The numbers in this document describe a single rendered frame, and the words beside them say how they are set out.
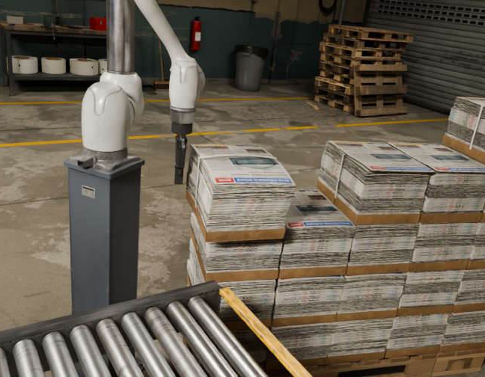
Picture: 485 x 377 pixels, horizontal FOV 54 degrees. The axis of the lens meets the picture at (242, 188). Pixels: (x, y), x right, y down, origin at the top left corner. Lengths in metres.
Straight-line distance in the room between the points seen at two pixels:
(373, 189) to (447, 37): 7.83
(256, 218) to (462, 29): 8.10
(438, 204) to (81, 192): 1.38
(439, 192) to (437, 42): 7.77
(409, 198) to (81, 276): 1.31
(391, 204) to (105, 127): 1.10
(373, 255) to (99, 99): 1.20
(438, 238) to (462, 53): 7.45
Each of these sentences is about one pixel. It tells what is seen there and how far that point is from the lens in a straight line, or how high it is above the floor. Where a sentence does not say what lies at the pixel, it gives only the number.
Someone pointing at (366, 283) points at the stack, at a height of 0.56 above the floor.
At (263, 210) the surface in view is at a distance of 1.63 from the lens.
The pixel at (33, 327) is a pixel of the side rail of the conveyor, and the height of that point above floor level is 0.80.
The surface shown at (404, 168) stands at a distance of 1.93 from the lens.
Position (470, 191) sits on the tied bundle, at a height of 0.97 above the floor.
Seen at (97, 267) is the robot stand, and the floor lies 0.61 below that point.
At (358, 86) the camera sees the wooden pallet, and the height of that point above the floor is 0.47.
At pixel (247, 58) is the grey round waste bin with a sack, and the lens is 8.71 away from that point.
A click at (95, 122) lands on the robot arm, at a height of 1.16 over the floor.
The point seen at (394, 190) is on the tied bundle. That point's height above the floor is 0.98.
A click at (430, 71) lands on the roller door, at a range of 9.76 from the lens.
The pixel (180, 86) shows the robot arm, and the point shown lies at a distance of 1.67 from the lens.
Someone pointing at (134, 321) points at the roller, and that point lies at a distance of 1.32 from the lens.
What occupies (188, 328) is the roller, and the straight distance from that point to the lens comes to 1.31.
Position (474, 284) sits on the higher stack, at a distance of 2.42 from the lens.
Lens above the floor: 1.61
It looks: 22 degrees down
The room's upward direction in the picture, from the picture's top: 7 degrees clockwise
